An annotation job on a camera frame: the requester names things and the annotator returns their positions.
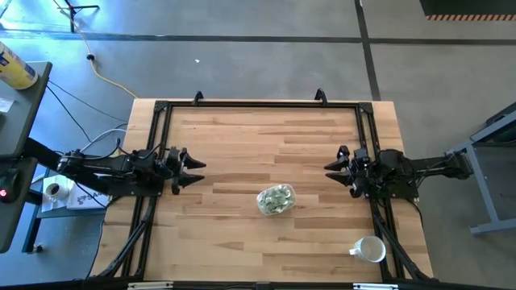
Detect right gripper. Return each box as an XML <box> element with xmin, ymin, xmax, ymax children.
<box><xmin>323</xmin><ymin>147</ymin><xmax>378</xmax><ymax>198</ymax></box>

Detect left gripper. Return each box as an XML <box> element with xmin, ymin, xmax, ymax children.
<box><xmin>163</xmin><ymin>147</ymin><xmax>207</xmax><ymax>196</ymax></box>

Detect clear plastic container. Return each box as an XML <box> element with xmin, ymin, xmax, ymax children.
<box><xmin>256</xmin><ymin>183</ymin><xmax>298</xmax><ymax>217</ymax></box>

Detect white ceramic mug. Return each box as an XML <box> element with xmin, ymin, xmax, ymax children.
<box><xmin>348</xmin><ymin>235</ymin><xmax>387</xmax><ymax>263</ymax></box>

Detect white printed paper bag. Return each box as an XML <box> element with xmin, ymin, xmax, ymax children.
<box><xmin>66</xmin><ymin>183</ymin><xmax>112</xmax><ymax>210</ymax></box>

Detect grey metal cart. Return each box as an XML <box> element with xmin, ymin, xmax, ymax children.
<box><xmin>445</xmin><ymin>102</ymin><xmax>516</xmax><ymax>235</ymax></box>

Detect grey side table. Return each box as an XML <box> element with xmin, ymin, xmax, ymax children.
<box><xmin>0</xmin><ymin>60</ymin><xmax>53</xmax><ymax>160</ymax></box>

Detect black computer mouse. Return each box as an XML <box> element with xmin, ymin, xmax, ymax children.
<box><xmin>0</xmin><ymin>168</ymin><xmax>20</xmax><ymax>203</ymax></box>

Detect black desk surface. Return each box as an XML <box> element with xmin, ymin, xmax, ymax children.
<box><xmin>0</xmin><ymin>156</ymin><xmax>40</xmax><ymax>254</ymax></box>

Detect black tripod stand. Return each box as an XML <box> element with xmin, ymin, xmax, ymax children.
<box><xmin>64</xmin><ymin>0</ymin><xmax>101</xmax><ymax>33</ymax></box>

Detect yellow white wipes canister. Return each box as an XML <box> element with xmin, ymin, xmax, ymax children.
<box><xmin>0</xmin><ymin>39</ymin><xmax>40</xmax><ymax>90</ymax></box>

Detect black hazard striped mat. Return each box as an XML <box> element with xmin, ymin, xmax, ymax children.
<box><xmin>418</xmin><ymin>0</ymin><xmax>516</xmax><ymax>22</ymax></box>

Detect white cable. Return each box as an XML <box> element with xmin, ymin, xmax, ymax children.
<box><xmin>80</xmin><ymin>127</ymin><xmax>128</xmax><ymax>153</ymax></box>

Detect black aluminium table frame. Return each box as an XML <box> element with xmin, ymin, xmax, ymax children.
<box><xmin>90</xmin><ymin>88</ymin><xmax>435</xmax><ymax>283</ymax></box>

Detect silver metal bracket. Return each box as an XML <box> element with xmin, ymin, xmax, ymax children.
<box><xmin>353</xmin><ymin>283</ymin><xmax>400</xmax><ymax>290</ymax></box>
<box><xmin>127</xmin><ymin>281</ymin><xmax>174</xmax><ymax>290</ymax></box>

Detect black floor cable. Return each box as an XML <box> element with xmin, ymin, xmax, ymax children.
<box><xmin>46</xmin><ymin>80</ymin><xmax>128</xmax><ymax>142</ymax></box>

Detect yellow floor cable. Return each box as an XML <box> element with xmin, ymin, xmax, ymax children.
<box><xmin>52</xmin><ymin>0</ymin><xmax>138</xmax><ymax>100</ymax></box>

